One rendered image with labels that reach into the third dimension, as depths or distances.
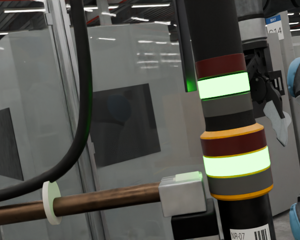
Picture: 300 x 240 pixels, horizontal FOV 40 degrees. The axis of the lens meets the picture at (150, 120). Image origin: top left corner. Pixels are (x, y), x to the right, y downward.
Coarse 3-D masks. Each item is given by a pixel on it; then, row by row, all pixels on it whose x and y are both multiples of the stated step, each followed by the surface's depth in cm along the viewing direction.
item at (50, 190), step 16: (80, 0) 29; (80, 16) 29; (80, 32) 29; (80, 48) 29; (80, 64) 29; (80, 80) 29; (80, 96) 29; (80, 112) 29; (80, 128) 29; (80, 144) 29; (64, 160) 30; (48, 176) 30; (0, 192) 30; (16, 192) 30; (48, 192) 29; (48, 208) 29
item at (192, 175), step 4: (192, 172) 29; (196, 172) 29; (176, 176) 29; (180, 176) 29; (184, 176) 29; (188, 176) 29; (192, 176) 29; (196, 176) 28; (200, 176) 29; (176, 180) 29
